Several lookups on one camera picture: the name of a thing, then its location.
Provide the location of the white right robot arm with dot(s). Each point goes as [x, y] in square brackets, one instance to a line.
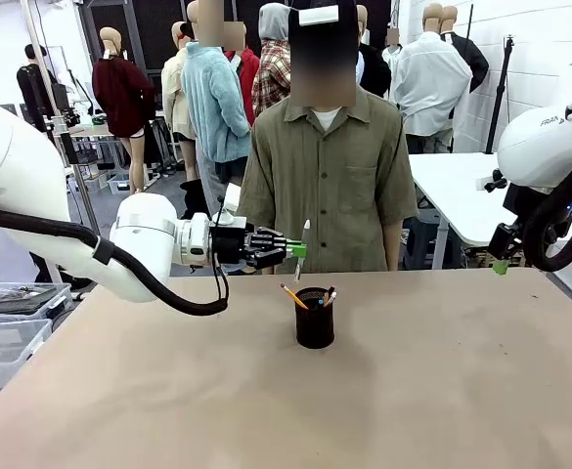
[535, 141]

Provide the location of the clear plastic bin with items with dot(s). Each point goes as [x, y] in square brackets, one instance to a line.
[21, 300]

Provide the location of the black tripod stand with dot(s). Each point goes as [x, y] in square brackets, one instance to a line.
[500, 98]

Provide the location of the mannequin in teal fleece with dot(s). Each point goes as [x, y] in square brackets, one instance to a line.
[214, 107]

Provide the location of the black mesh pen holder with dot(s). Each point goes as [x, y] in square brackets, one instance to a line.
[315, 325]

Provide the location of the person in olive shirt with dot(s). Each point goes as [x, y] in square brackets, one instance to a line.
[324, 185]

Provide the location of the background person in black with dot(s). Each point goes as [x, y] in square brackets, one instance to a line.
[36, 83]

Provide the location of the mannequin in black white jacket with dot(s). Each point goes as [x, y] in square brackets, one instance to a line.
[473, 58]

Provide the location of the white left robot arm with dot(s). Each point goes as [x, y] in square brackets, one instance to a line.
[144, 229]

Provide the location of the mannequin in white shirt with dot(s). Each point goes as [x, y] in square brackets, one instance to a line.
[429, 83]

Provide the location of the mannequin in cream jacket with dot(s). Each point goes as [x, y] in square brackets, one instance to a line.
[175, 93]

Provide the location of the yellow pencil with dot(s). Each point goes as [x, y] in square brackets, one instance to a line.
[294, 296]

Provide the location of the white pen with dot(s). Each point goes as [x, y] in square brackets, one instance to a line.
[306, 232]

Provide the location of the mannequin in maroon dress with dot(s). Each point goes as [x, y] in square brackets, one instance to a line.
[121, 98]

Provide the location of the large white table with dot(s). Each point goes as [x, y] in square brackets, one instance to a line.
[456, 195]

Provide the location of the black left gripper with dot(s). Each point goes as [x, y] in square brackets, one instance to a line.
[229, 244]

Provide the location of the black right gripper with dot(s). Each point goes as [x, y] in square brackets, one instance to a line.
[505, 242]

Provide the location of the mannequin in plaid hoodie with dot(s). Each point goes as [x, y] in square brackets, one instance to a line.
[271, 68]

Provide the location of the person's left forearm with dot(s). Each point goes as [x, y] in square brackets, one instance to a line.
[392, 246]

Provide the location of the mannequin in red jacket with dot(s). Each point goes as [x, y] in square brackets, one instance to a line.
[246, 68]

